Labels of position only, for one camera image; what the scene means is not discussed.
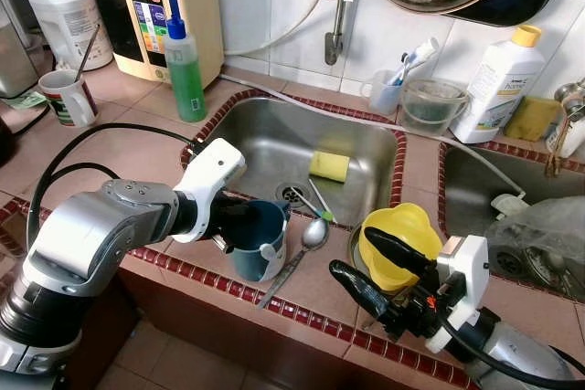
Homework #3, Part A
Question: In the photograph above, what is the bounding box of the thin metal stirring spoon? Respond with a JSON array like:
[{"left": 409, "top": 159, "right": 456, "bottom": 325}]
[{"left": 71, "top": 23, "right": 103, "bottom": 85}]

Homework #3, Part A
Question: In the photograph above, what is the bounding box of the steel container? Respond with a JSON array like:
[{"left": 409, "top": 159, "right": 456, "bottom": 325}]
[{"left": 0, "top": 2, "right": 39, "bottom": 99}]

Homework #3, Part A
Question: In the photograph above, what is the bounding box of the clear plastic bag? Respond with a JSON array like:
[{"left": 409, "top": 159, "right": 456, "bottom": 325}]
[{"left": 484, "top": 196, "right": 585, "bottom": 304}]

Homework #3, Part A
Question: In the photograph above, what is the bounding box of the clear plastic measuring cup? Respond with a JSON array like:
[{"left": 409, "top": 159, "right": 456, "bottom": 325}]
[{"left": 399, "top": 78, "right": 470, "bottom": 135}]

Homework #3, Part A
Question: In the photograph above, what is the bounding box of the teal mug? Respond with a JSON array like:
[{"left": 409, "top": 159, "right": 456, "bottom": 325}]
[{"left": 227, "top": 200, "right": 292, "bottom": 283}]

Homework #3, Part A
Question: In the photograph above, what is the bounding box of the yellow plastic cup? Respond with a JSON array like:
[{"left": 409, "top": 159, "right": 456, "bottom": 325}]
[{"left": 358, "top": 204, "right": 443, "bottom": 294}]

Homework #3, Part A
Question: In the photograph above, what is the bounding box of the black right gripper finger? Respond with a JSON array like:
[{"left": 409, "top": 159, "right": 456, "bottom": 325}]
[
  {"left": 364, "top": 226, "right": 438, "bottom": 274},
  {"left": 329, "top": 259, "right": 396, "bottom": 320}
]

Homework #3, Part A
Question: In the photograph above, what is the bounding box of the white bottle yellow cap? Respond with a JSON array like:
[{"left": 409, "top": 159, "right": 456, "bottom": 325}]
[{"left": 451, "top": 25, "right": 547, "bottom": 144}]

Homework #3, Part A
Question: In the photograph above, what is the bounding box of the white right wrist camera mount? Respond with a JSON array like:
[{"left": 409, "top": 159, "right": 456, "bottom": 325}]
[{"left": 425, "top": 235, "right": 490, "bottom": 354}]

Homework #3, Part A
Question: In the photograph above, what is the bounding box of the metal wall tap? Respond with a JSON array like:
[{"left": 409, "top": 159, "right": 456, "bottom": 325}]
[{"left": 324, "top": 0, "right": 356, "bottom": 67}]

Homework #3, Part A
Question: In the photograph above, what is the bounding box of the large white plastic jug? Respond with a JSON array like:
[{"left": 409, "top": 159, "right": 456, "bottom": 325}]
[{"left": 18, "top": 0, "right": 113, "bottom": 71}]

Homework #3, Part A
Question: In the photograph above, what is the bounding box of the mustard yellow sponge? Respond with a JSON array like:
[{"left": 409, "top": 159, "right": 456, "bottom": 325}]
[{"left": 505, "top": 96, "right": 560, "bottom": 142}]

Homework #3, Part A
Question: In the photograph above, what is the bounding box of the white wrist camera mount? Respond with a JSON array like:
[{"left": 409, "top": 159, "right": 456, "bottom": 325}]
[
  {"left": 425, "top": 235, "right": 490, "bottom": 354},
  {"left": 172, "top": 138, "right": 248, "bottom": 245}
]

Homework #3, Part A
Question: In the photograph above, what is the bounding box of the green dish soap bottle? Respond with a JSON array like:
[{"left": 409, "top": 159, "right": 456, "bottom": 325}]
[{"left": 163, "top": 16, "right": 207, "bottom": 124}]

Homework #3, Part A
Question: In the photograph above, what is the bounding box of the bright yellow sponge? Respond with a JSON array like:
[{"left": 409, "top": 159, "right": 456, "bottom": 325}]
[{"left": 308, "top": 150, "right": 351, "bottom": 183}]

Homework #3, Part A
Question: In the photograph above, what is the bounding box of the thin white hose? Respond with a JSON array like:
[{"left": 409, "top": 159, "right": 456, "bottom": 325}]
[{"left": 218, "top": 73, "right": 529, "bottom": 217}]

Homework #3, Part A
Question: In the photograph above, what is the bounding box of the white ionizer hose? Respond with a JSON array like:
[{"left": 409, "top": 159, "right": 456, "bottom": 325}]
[{"left": 222, "top": 0, "right": 327, "bottom": 58}]

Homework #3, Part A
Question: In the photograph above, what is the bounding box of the white printed mug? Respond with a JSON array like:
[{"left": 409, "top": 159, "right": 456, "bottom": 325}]
[{"left": 38, "top": 69, "right": 100, "bottom": 128}]

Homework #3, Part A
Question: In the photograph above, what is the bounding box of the steel bowl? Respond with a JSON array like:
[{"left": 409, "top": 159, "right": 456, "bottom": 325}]
[{"left": 347, "top": 222, "right": 449, "bottom": 304}]

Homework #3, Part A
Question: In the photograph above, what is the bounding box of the steel sink basin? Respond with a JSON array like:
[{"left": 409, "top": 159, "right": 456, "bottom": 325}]
[
  {"left": 203, "top": 98, "right": 399, "bottom": 227},
  {"left": 445, "top": 145, "right": 585, "bottom": 304}
]

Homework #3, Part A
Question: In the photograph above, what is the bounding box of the white toothbrush cup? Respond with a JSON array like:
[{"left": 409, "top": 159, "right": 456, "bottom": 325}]
[{"left": 361, "top": 69, "right": 408, "bottom": 117}]

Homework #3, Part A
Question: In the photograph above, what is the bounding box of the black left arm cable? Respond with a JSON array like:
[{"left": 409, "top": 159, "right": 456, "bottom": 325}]
[
  {"left": 41, "top": 162, "right": 124, "bottom": 204},
  {"left": 26, "top": 121, "right": 204, "bottom": 245}
]

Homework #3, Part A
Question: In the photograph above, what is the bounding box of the thin green tipped stick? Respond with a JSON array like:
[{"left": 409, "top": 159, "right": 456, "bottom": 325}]
[{"left": 306, "top": 178, "right": 336, "bottom": 224}]

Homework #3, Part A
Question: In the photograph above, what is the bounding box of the white blue toothbrush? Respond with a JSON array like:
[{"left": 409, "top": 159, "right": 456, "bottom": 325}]
[{"left": 388, "top": 37, "right": 440, "bottom": 88}]

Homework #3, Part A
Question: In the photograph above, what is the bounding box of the chrome sink faucet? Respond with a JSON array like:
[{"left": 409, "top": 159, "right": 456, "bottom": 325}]
[{"left": 547, "top": 79, "right": 585, "bottom": 176}]

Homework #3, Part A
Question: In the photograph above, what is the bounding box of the beige water ionizer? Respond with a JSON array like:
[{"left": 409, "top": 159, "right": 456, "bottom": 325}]
[{"left": 80, "top": 0, "right": 225, "bottom": 85}]

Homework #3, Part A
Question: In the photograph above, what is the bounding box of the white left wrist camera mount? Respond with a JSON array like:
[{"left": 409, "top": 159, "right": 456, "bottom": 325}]
[{"left": 172, "top": 138, "right": 248, "bottom": 245}]

